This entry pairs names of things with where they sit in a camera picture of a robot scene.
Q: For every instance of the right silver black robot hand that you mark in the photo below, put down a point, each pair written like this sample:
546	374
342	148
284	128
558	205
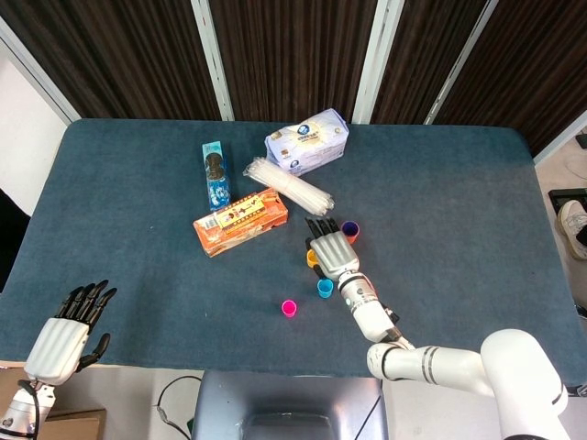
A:
335	252

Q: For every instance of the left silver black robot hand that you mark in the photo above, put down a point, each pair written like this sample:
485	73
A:
57	344

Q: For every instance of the yellow plastic cup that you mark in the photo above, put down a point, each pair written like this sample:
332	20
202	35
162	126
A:
311	260

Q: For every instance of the purple plastic cup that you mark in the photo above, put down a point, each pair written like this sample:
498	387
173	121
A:
351	227

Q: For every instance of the blue plastic cup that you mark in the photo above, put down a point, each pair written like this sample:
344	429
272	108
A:
324	289

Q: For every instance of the pink plastic cup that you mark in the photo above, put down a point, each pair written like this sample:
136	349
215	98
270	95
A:
290	309

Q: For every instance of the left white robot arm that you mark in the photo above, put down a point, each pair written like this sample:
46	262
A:
23	408

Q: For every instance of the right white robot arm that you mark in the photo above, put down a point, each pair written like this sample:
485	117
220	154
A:
440	364

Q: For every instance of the clear plastic straw bundle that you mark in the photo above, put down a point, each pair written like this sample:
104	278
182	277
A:
289	185

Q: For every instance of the brown cardboard box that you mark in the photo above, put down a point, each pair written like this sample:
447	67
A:
78	424

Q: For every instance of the orange snack carton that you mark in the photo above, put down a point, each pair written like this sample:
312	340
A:
247	234

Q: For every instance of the pale purple tissue pack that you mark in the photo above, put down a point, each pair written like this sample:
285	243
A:
307	142

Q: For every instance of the black flat object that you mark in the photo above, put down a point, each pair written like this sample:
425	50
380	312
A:
11	238

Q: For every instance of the teal table cloth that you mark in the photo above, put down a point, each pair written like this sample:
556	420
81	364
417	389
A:
160	284

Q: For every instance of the blue cookie package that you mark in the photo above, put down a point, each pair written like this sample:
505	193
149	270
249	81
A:
216	176

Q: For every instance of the grey robot torso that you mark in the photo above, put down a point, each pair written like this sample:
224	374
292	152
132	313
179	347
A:
289	408

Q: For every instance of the dark brown slatted panel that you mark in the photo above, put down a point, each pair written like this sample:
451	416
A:
541	59
422	46
293	55
114	55

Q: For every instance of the black crate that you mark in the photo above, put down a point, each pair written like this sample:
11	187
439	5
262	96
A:
561	194

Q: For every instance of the white sneaker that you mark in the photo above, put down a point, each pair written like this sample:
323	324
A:
573	229

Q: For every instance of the white frame post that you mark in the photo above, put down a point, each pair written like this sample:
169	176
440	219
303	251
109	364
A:
559	137
458	59
376	59
213	59
46	82

